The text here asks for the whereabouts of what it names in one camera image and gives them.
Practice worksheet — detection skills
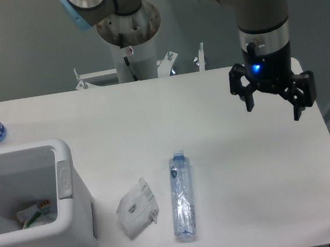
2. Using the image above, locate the white frame bracket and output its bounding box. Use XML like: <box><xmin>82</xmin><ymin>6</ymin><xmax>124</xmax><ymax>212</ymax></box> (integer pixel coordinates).
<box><xmin>157</xmin><ymin>42</ymin><xmax>207</xmax><ymax>78</ymax></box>
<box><xmin>73</xmin><ymin>68</ymin><xmax>119</xmax><ymax>90</ymax></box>

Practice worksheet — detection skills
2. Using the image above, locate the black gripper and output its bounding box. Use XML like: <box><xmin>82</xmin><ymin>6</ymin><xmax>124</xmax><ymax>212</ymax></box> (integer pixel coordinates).
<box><xmin>229</xmin><ymin>23</ymin><xmax>316</xmax><ymax>121</ymax></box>

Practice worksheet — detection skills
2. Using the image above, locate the clear plastic bottle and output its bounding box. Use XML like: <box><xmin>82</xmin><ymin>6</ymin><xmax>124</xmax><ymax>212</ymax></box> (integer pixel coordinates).
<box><xmin>168</xmin><ymin>150</ymin><xmax>197</xmax><ymax>243</ymax></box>

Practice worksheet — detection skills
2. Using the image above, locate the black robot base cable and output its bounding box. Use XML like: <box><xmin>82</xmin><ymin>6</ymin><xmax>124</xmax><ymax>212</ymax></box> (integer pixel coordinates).
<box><xmin>118</xmin><ymin>31</ymin><xmax>139</xmax><ymax>83</ymax></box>

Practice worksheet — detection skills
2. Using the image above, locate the white trash can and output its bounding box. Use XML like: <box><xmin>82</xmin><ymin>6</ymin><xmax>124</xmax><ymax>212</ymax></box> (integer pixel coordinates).
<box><xmin>0</xmin><ymin>139</ymin><xmax>98</xmax><ymax>247</ymax></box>

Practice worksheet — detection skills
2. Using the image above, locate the white frame bracket left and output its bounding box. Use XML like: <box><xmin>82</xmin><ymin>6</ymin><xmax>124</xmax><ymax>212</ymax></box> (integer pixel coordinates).
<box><xmin>73</xmin><ymin>68</ymin><xmax>119</xmax><ymax>90</ymax></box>

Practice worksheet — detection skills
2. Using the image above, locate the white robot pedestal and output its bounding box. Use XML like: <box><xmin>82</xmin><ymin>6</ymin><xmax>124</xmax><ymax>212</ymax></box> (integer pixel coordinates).
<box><xmin>94</xmin><ymin>0</ymin><xmax>167</xmax><ymax>85</ymax></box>

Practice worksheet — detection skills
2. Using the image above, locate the green and white wrapper trash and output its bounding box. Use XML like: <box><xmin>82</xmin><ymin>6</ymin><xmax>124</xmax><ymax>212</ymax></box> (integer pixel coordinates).
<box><xmin>16</xmin><ymin>199</ymin><xmax>58</xmax><ymax>229</ymax></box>

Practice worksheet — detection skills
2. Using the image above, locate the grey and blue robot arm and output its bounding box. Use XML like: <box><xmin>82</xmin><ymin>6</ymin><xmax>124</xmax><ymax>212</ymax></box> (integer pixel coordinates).
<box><xmin>60</xmin><ymin>0</ymin><xmax>317</xmax><ymax>120</ymax></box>

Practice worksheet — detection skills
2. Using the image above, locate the white frame bracket right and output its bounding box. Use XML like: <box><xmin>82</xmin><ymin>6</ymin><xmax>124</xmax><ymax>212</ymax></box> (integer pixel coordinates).
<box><xmin>157</xmin><ymin>42</ymin><xmax>207</xmax><ymax>78</ymax></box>

